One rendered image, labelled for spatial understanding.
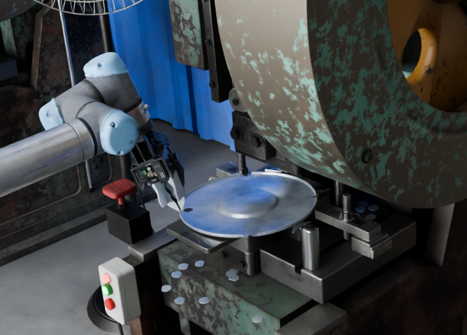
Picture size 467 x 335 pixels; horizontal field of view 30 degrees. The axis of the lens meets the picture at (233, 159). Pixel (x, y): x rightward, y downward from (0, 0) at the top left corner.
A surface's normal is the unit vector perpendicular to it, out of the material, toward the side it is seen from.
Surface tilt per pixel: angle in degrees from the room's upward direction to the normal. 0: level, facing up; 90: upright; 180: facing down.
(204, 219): 2
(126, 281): 90
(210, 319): 90
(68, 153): 85
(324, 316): 0
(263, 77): 103
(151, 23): 90
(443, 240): 73
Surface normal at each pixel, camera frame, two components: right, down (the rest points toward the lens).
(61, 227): -0.08, -0.90
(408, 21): 0.67, 0.27
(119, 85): 0.57, 0.11
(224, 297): -0.74, 0.34
